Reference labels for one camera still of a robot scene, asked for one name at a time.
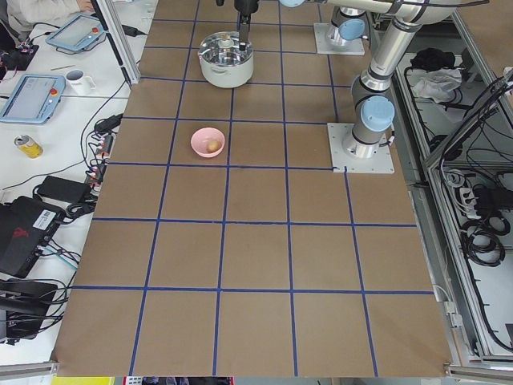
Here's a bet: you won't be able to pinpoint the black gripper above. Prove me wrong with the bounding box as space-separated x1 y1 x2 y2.
234 0 259 51

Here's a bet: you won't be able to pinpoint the glass pot lid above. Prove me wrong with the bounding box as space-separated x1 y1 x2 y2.
198 31 253 67

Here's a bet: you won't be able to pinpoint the brown egg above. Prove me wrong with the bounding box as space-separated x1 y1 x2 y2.
206 140 222 153

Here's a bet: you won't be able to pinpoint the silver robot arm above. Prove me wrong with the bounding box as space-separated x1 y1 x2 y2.
331 1 463 159
233 0 366 51

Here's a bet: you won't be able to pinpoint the pale green steel pot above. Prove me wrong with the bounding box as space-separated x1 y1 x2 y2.
198 31 254 88

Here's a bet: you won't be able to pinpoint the pink bowl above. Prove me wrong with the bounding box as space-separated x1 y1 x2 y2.
190 127 225 158

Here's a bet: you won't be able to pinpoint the far blue teach pendant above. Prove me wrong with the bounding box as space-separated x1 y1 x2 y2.
46 14 105 53

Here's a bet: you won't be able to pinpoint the blue teach pendant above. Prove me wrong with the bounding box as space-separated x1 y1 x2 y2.
46 14 105 53
1 74 67 124

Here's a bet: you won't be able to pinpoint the white mug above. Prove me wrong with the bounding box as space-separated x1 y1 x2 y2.
65 69 96 95

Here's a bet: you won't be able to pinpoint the power strip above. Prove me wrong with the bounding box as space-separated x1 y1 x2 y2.
85 133 115 188

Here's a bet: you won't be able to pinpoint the black white cloth pile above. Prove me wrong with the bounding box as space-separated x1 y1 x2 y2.
410 47 463 103

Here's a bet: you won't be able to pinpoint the near blue teach pendant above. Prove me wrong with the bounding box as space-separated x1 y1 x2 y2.
1 74 67 124

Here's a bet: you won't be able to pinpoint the yellow drink can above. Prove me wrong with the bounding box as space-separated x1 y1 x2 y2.
14 135 43 159

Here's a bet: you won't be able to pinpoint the black power adapter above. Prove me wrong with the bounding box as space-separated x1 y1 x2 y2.
33 176 91 204

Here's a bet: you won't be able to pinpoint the black computer box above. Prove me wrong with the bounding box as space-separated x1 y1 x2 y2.
1 279 58 345

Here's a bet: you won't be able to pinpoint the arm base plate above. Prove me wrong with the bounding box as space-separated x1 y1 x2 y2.
313 23 365 55
327 123 394 174

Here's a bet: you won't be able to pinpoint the aluminium frame post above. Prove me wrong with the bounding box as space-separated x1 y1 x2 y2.
91 0 140 87

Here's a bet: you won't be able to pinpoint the coiled black cables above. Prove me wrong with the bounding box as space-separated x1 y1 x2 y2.
460 216 508 268

